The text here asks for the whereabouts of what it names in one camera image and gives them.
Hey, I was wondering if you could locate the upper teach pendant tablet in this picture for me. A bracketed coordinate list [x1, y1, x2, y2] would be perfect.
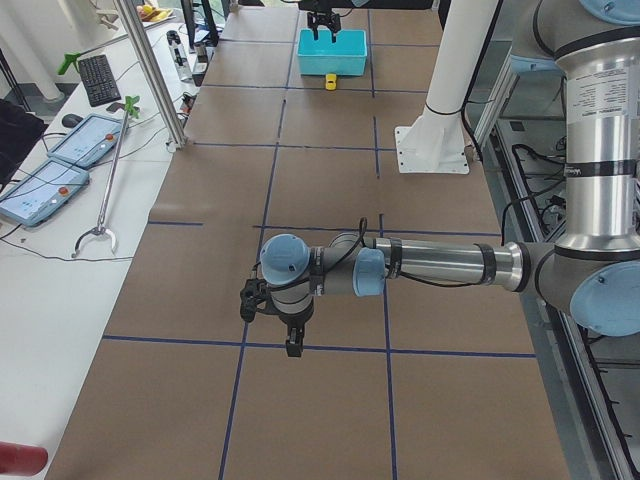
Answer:
[47, 114, 122, 169]

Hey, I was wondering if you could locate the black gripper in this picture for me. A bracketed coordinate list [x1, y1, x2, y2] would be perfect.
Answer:
[307, 11, 341, 42]
[278, 308, 314, 358]

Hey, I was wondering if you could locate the silver reacher grabber stick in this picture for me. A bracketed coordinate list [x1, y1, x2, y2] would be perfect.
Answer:
[71, 108, 130, 259]

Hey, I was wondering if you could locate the aluminium frame post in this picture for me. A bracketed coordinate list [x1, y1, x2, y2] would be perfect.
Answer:
[114, 0, 187, 149]

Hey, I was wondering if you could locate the yellow beetle toy car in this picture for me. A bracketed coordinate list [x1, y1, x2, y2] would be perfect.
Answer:
[324, 73, 337, 91]

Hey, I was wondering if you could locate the turquoise plastic bin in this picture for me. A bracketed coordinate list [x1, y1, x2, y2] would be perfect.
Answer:
[297, 28, 368, 76]

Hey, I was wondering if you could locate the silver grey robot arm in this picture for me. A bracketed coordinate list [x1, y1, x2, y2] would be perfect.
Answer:
[240, 1, 639, 357]

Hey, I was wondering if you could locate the black keyboard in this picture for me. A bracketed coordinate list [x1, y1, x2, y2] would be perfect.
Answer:
[78, 54, 121, 107]

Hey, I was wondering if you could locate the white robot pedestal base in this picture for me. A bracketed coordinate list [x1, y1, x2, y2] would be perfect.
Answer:
[395, 0, 500, 174]

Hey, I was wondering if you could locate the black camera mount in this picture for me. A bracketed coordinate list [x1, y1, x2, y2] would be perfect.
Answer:
[240, 278, 270, 323]

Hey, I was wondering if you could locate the red cylinder bottle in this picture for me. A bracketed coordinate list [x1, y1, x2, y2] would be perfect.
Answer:
[0, 442, 49, 477]

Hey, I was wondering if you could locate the lower teach pendant tablet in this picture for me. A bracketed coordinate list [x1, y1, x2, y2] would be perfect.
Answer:
[1, 159, 89, 227]

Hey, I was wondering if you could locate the teach pendant tablet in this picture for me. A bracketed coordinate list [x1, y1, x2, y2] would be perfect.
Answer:
[47, 114, 122, 169]
[1, 159, 89, 227]

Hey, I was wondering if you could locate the green plastic clamp tool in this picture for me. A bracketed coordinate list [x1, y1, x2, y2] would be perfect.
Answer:
[124, 95, 140, 119]

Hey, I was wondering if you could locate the black computer mouse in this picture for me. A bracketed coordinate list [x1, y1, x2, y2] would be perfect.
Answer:
[61, 113, 84, 129]

